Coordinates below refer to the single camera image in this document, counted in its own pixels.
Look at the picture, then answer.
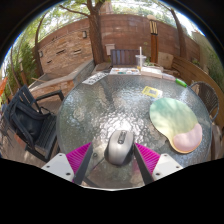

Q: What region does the dark wooden slatted chair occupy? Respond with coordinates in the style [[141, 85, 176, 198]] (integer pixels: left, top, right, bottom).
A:
[[110, 49, 140, 69]]

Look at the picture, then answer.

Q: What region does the colourful open magazine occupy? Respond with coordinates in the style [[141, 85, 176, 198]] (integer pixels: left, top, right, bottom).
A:
[[109, 67, 142, 77]]

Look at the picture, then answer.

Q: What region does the beige stone slab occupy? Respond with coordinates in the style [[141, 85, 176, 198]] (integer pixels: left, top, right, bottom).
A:
[[157, 51, 175, 70]]

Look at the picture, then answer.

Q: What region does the wooden garden lamp post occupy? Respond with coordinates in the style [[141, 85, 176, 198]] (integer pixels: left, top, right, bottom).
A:
[[146, 14, 160, 64]]

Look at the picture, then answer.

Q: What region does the stone counter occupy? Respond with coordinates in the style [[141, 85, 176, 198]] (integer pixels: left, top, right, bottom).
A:
[[28, 59, 96, 98]]

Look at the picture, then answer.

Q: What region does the thin tree trunk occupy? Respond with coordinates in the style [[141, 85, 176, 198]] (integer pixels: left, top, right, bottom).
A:
[[166, 6, 188, 59]]

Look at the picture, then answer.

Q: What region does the grey wall box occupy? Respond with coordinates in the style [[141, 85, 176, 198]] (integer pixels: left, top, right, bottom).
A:
[[105, 43, 116, 56]]

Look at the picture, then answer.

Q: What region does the small white booklet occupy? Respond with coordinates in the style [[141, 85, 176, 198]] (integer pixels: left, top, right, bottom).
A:
[[162, 72, 177, 82]]

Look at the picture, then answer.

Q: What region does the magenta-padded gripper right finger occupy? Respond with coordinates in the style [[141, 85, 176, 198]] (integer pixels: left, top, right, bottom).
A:
[[132, 142, 184, 186]]

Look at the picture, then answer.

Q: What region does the green marker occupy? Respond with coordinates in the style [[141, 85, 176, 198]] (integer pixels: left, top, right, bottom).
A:
[[175, 78, 189, 89]]

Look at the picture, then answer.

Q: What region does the black slatted chair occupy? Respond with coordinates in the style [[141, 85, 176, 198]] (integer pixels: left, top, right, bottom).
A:
[[1, 84, 65, 163]]

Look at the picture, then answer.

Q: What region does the clear plastic cup with straw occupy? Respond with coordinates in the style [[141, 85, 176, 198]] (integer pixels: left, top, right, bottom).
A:
[[135, 46, 148, 71]]

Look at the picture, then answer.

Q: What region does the curved wooden bench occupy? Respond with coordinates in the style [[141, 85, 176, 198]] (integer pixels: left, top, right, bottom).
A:
[[171, 55, 224, 129]]

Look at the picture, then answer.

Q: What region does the thick tree trunk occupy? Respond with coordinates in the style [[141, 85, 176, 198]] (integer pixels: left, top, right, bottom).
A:
[[59, 0, 114, 66]]

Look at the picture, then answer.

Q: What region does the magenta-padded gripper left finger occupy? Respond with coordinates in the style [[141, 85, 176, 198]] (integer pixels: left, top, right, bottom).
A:
[[40, 142, 94, 186]]

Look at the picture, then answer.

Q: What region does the green and pink mouse pad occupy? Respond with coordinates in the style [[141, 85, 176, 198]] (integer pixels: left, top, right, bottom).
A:
[[148, 97, 204, 155]]

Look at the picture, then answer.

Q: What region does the grey computer mouse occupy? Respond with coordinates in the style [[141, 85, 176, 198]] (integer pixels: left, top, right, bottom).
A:
[[104, 129, 135, 167]]

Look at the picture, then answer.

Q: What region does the yellow card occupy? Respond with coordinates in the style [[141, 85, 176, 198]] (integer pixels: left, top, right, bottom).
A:
[[141, 85, 164, 99]]

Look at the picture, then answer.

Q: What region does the black and white printed sheet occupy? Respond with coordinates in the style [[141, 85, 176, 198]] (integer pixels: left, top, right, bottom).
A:
[[81, 72, 109, 86]]

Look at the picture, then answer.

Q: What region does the black bag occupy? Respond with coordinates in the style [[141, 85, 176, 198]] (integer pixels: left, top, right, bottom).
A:
[[13, 104, 51, 141]]

